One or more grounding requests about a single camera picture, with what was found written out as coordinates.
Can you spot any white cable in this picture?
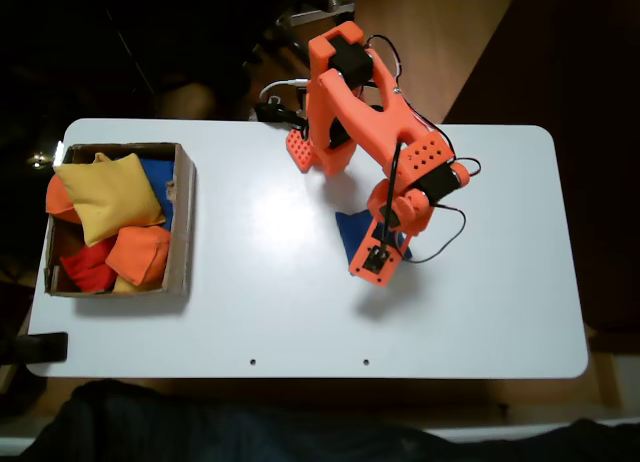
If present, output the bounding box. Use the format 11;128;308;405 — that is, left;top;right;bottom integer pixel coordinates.
259;77;309;102

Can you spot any thin gripper servo wire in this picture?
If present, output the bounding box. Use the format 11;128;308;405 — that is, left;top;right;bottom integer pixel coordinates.
404;203;469;265

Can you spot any orange camera mount with camera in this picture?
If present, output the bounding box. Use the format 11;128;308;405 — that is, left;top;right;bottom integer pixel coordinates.
348;219;403;289

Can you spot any orange bean bag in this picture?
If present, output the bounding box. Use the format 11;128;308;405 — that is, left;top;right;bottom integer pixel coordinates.
45;174;84;226
104;225;173;288

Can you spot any black table clamp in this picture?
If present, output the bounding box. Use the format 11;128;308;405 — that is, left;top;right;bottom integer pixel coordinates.
255;100;307;130

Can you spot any black clamp block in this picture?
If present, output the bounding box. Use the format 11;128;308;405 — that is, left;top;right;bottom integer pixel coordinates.
0;331;69;367

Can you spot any brown cardboard box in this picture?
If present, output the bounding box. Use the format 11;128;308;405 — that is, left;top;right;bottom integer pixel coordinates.
43;141;197;299

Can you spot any blue bean bag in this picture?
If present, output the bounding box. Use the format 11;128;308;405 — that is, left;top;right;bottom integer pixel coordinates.
137;157;176;232
334;210;415;274

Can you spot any person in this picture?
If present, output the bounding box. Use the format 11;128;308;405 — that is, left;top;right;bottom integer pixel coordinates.
19;379;640;462

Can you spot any thick black camera cable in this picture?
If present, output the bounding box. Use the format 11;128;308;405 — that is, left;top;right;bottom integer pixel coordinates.
378;140;404;256

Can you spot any red bean bag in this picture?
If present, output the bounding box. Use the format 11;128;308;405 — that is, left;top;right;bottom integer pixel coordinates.
59;237;119;294

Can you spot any forearm servo wire bundle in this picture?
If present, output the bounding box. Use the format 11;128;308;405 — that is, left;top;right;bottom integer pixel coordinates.
367;33;484;181

